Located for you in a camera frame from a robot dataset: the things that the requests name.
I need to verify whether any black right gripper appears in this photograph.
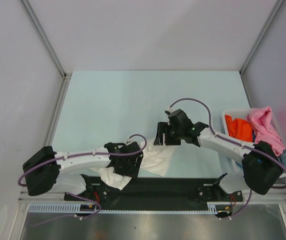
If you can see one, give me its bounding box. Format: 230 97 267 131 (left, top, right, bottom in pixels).
153 122 183 146

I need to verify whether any white t shirt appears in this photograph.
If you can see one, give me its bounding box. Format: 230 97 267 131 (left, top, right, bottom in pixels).
90 135 177 190

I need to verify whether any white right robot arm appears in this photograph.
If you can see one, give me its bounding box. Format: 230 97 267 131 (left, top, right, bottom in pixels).
153 109 285 201

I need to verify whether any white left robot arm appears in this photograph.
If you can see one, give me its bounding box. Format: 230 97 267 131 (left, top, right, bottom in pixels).
18 142 143 200

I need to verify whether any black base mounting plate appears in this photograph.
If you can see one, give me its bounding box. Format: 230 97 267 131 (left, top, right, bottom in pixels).
64 174 244 211

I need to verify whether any white perforated laundry basket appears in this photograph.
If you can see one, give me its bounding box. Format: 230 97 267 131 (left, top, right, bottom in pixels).
221 107 286 177

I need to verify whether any orange t shirt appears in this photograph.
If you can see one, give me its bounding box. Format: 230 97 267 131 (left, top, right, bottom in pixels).
224 115 253 142

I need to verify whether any pink t shirt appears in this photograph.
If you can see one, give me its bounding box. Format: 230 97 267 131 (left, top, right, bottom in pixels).
247 106 285 156

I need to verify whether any light blue t shirt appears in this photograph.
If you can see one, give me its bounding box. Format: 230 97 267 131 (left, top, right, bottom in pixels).
278 149 286 167

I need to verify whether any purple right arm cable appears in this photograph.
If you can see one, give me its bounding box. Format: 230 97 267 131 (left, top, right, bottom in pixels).
166 97 286 221

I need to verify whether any white slotted cable duct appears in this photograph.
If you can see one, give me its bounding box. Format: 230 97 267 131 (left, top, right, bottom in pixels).
29 201 233 215

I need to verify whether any aluminium frame rail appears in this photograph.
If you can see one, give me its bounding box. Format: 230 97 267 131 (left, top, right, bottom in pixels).
18 189 286 204

